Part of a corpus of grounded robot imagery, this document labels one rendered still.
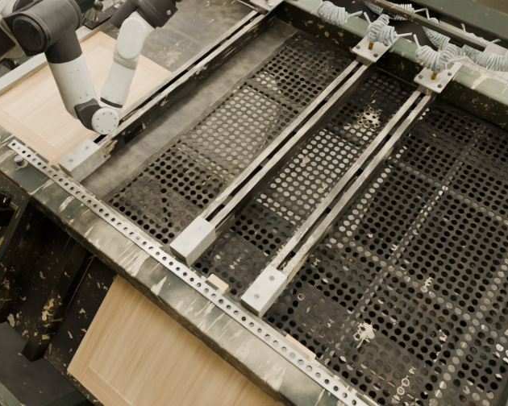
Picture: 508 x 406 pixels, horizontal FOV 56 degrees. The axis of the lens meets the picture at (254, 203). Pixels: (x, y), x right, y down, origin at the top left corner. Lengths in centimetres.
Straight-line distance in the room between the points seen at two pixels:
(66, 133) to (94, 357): 77
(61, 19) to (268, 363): 97
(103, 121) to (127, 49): 20
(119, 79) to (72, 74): 14
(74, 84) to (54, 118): 48
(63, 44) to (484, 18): 168
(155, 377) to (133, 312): 22
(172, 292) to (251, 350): 26
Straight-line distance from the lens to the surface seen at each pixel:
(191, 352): 160
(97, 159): 162
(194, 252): 136
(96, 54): 203
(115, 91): 142
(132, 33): 138
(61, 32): 130
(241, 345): 125
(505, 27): 232
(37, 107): 188
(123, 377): 177
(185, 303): 130
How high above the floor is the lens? 138
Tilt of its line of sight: 10 degrees down
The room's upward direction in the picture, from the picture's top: 30 degrees clockwise
